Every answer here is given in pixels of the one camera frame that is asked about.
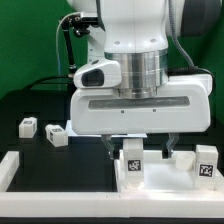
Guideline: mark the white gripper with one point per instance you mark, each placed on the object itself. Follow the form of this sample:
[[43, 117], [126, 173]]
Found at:
[[181, 105]]

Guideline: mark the white square tabletop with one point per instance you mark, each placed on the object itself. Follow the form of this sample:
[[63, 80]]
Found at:
[[166, 175]]

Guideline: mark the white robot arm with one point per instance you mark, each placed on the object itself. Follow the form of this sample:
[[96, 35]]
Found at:
[[131, 89]]

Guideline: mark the white sheet with tags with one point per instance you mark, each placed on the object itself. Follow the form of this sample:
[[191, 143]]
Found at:
[[72, 133]]

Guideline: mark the white U-shaped fence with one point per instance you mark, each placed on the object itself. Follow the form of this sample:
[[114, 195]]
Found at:
[[196, 204]]

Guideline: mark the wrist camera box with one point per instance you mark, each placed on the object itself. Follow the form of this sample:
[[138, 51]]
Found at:
[[101, 73]]

